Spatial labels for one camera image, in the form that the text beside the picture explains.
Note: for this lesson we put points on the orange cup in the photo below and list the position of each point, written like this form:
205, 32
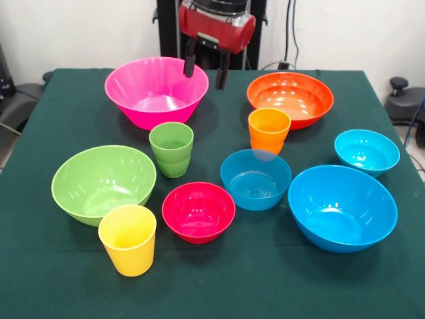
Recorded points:
269, 133

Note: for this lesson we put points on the black pedestal foot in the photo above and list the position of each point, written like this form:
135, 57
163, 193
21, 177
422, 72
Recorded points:
405, 103
23, 99

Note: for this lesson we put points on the green cup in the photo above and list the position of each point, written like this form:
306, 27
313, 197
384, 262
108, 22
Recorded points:
171, 163

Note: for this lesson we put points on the green bowl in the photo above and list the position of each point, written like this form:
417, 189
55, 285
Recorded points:
99, 179

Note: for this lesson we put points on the dark equipment box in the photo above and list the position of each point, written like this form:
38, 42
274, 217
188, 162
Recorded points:
5, 76

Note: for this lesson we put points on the yellow cup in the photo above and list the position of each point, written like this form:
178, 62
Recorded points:
127, 252

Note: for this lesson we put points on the large blue bowl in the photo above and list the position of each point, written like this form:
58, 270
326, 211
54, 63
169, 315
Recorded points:
342, 212

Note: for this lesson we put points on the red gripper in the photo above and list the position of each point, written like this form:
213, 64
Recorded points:
212, 31

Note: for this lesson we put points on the small red bowl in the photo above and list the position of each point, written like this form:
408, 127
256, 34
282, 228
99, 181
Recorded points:
199, 212

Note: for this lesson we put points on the ribbed blue bowl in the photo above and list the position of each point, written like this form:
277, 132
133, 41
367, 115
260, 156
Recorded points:
255, 187

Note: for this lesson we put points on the large pink bowl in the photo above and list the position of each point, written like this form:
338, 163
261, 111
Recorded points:
149, 106

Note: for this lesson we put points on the small turquoise bowl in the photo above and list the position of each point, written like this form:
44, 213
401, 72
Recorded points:
367, 153

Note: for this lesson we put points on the dark green table cloth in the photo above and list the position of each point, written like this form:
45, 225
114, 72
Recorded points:
212, 282

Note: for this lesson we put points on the orange-red bowl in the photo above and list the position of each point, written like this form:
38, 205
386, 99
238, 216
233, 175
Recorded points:
299, 99

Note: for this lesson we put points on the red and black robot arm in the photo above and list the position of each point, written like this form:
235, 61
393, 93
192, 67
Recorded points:
216, 5

